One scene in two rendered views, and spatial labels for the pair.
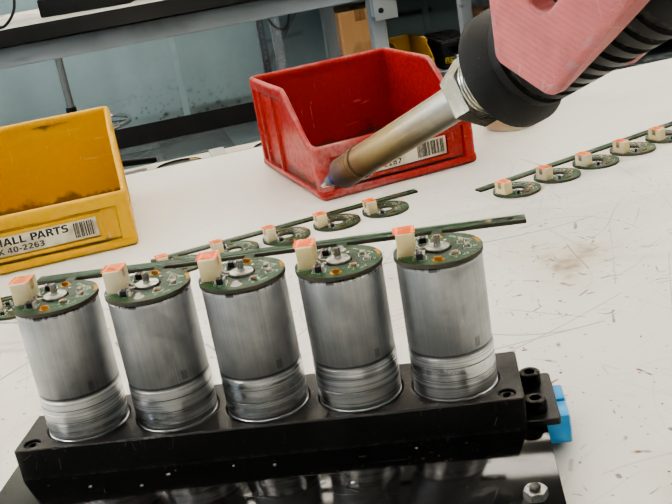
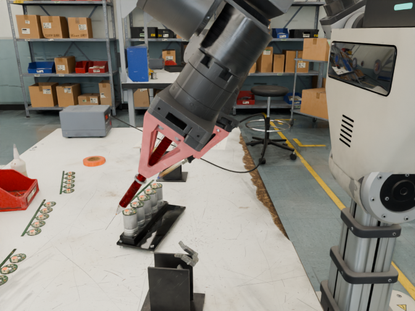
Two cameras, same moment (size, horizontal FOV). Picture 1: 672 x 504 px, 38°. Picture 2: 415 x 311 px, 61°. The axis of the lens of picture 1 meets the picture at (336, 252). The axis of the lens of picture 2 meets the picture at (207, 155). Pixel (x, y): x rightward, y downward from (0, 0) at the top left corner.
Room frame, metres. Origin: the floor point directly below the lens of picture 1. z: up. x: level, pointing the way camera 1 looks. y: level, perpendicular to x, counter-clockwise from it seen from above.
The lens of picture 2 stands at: (0.06, 0.59, 1.10)
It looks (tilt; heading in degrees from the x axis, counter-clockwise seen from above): 20 degrees down; 278
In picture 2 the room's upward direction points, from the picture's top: straight up
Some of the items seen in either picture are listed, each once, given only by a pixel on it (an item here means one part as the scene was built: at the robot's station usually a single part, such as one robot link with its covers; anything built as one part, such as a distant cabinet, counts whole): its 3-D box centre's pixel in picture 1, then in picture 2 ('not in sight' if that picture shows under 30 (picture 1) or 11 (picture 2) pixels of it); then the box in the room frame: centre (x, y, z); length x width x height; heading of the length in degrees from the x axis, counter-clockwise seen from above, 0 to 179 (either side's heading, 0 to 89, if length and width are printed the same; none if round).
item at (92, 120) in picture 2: not in sight; (87, 121); (0.67, -0.56, 0.80); 0.15 x 0.12 x 0.10; 12
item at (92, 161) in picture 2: not in sight; (94, 160); (0.52, -0.28, 0.76); 0.06 x 0.06 x 0.01
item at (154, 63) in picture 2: not in sight; (155, 63); (1.09, -2.87, 0.80); 0.15 x 0.12 x 0.10; 4
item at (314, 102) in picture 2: not in sight; (329, 86); (-0.71, -3.55, 0.51); 0.75 x 0.48 x 1.03; 129
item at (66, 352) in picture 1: (76, 371); (130, 224); (0.27, 0.08, 0.79); 0.02 x 0.02 x 0.05
